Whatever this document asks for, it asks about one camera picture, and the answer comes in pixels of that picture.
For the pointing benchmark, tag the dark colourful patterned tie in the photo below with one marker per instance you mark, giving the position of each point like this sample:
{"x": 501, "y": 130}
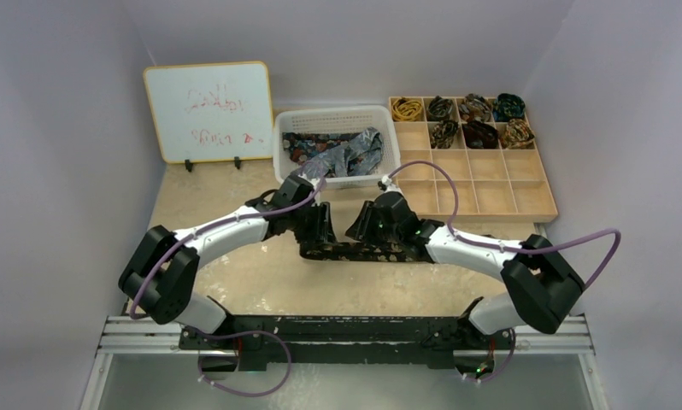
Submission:
{"x": 300, "y": 147}

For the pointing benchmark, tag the dark olive rolled tie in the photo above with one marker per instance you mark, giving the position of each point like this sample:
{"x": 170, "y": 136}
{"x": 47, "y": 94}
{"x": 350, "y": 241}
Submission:
{"x": 440, "y": 108}

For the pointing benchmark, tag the white whiteboard orange frame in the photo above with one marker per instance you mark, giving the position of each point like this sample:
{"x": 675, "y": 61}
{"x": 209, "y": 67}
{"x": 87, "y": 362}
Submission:
{"x": 211, "y": 112}

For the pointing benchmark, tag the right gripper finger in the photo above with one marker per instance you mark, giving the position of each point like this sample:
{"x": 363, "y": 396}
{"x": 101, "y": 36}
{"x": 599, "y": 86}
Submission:
{"x": 367, "y": 219}
{"x": 357, "y": 232}

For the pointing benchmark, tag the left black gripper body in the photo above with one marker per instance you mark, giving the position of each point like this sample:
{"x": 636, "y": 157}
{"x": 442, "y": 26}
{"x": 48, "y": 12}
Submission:
{"x": 304, "y": 219}

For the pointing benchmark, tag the dark green rolled tie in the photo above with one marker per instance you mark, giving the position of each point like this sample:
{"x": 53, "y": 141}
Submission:
{"x": 508, "y": 107}

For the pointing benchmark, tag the grey blue patterned tie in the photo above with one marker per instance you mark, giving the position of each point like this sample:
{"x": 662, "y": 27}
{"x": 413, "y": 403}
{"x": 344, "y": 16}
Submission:
{"x": 359, "y": 157}

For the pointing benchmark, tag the orange brown rolled tie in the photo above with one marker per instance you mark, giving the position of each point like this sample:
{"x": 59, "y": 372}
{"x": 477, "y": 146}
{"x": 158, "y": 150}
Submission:
{"x": 517, "y": 135}

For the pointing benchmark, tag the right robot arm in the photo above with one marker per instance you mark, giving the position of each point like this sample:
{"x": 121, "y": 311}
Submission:
{"x": 541, "y": 287}

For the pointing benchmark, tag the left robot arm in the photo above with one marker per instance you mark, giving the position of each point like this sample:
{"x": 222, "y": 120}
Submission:
{"x": 160, "y": 276}

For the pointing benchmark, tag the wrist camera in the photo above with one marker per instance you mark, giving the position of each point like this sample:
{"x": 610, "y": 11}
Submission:
{"x": 387, "y": 185}
{"x": 316, "y": 176}

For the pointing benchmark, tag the white plastic basket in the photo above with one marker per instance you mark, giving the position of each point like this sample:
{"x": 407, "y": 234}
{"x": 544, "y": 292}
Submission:
{"x": 352, "y": 119}

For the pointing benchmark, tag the wooden compartment tray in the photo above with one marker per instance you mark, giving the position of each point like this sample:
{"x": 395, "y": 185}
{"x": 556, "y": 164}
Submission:
{"x": 472, "y": 184}

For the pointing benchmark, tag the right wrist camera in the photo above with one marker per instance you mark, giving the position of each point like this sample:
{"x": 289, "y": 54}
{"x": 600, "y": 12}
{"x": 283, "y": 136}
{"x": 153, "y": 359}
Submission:
{"x": 387, "y": 185}

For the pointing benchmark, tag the brown patterned rolled tie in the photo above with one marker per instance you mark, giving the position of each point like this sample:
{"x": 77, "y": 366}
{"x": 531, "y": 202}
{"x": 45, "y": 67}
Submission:
{"x": 474, "y": 107}

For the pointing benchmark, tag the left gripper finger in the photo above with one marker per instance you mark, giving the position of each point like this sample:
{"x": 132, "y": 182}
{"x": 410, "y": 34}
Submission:
{"x": 316, "y": 237}
{"x": 323, "y": 219}

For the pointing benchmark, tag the dark maroon rolled tie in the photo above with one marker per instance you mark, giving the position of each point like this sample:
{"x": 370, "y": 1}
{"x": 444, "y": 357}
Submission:
{"x": 479, "y": 135}

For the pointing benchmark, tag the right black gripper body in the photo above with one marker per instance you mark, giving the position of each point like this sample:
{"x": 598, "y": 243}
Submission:
{"x": 365, "y": 220}

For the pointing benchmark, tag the yellow rolled tie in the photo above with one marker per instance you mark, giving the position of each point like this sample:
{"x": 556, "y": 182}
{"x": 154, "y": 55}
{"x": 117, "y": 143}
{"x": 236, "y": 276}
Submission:
{"x": 405, "y": 109}

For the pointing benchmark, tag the black floral tie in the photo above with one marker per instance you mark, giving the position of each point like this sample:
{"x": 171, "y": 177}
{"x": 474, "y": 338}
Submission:
{"x": 317, "y": 250}

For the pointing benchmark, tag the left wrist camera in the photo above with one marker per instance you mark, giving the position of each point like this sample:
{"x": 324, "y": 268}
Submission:
{"x": 316, "y": 176}

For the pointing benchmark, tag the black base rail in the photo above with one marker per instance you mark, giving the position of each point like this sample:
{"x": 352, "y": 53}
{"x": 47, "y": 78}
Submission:
{"x": 437, "y": 342}

